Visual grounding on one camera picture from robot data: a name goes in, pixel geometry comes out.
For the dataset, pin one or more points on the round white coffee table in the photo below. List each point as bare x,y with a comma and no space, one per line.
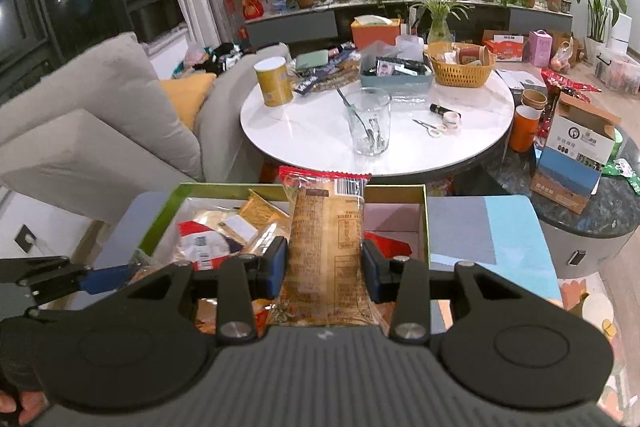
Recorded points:
310,132

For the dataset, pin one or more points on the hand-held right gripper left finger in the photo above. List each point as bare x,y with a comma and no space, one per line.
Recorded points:
272,269

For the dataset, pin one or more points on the patterned floor rug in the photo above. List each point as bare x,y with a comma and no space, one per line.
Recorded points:
615,317

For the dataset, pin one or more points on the clear glass cup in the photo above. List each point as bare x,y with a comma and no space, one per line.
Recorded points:
370,127

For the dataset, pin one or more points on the orange cup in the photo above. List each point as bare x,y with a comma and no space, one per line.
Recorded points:
524,129

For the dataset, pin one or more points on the tape roll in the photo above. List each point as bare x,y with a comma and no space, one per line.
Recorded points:
451,121

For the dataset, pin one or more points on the small scissors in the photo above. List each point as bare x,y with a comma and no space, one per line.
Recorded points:
431,129

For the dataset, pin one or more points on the red white carton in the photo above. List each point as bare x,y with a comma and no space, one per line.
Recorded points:
505,48

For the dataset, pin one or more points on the metal spoon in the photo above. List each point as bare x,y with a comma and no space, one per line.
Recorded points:
350,109

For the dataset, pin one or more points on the green snack packet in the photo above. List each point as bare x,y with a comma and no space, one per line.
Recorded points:
622,174

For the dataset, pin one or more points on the brown snack packet red edge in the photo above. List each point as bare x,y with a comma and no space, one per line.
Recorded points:
325,232

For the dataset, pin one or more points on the grey sofa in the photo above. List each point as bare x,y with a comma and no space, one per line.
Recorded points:
90,122

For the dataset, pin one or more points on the black glue stick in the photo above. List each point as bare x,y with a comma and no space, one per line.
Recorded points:
439,108

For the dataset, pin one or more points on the white air purifier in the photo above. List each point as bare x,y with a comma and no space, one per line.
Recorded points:
622,34

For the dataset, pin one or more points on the grey blue plastic bin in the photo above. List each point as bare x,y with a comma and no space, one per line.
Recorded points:
395,79

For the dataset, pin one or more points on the red foil wrapper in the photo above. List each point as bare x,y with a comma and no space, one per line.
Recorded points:
570,83

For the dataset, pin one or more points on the black wall socket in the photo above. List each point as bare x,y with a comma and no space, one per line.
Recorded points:
25,239

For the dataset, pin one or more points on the yellow cushion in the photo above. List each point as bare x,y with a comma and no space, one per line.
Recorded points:
187,99

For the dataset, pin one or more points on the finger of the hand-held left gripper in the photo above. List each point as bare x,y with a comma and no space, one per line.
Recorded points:
35,269
105,279

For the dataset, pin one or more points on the brown paper cup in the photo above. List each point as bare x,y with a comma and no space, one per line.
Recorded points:
534,99

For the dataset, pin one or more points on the dark marble round table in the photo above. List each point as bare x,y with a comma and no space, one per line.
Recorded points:
615,217

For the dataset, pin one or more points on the yellow wicker basket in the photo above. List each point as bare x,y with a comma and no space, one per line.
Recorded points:
462,74

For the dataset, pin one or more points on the tall leafy floor plant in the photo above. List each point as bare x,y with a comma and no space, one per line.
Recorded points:
597,7

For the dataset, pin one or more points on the person's left hand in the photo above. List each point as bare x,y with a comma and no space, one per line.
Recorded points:
20,407

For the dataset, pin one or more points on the green cardboard box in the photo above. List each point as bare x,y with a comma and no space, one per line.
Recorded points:
395,217

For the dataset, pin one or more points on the mint green case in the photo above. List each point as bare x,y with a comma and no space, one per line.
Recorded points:
312,59

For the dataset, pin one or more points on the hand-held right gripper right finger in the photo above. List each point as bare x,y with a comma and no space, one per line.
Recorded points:
376,272

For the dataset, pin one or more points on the glass vase with green plant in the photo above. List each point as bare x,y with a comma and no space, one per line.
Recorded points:
439,22

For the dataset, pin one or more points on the grey television cabinet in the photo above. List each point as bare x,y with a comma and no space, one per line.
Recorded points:
295,24

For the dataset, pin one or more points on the clear storage bin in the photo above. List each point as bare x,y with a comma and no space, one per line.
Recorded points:
620,74

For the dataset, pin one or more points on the orange tissue box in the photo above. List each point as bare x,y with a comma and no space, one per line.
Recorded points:
375,34

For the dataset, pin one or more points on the dark blue snack packets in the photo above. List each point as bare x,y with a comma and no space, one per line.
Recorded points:
325,79

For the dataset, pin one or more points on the pink carton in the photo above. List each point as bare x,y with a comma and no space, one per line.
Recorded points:
541,49

